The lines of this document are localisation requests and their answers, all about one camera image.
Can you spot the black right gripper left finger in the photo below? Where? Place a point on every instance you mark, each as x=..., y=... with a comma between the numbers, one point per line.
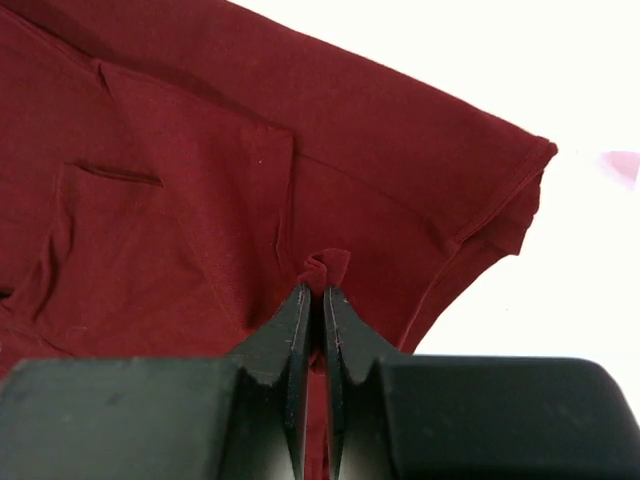
x=238, y=416

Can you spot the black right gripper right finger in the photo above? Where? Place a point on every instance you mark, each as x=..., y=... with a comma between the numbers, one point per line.
x=399, y=416

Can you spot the dark maroon t shirt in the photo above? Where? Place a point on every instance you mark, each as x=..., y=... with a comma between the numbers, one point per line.
x=170, y=170

